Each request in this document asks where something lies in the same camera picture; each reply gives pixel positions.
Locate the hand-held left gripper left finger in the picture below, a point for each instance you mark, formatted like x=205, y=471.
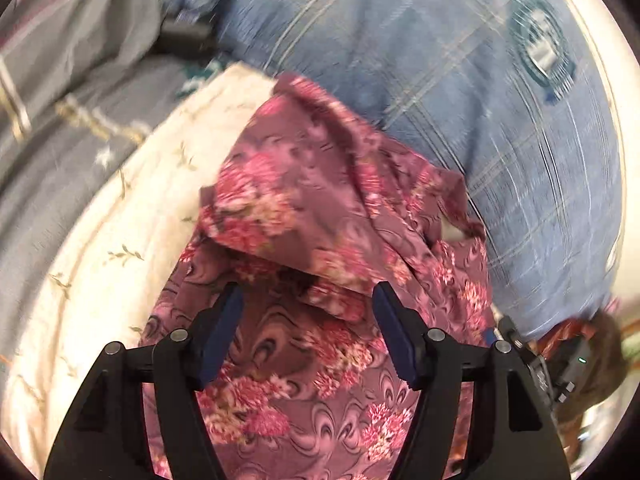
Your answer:
x=226, y=327

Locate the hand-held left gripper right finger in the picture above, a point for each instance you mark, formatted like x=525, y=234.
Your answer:
x=395, y=332

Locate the pink floral garment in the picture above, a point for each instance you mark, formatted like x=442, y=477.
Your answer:
x=320, y=200

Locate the brown patterned cloth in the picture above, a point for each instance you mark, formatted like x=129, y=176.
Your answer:
x=607, y=360

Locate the cream leaf-print cloth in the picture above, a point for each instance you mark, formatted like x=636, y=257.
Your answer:
x=125, y=220

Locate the grey patterned quilt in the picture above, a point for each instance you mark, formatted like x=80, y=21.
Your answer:
x=65, y=125

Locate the blue plaid quilt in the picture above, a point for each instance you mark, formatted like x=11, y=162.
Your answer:
x=425, y=70

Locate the black object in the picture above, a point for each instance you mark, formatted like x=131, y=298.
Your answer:
x=184, y=36

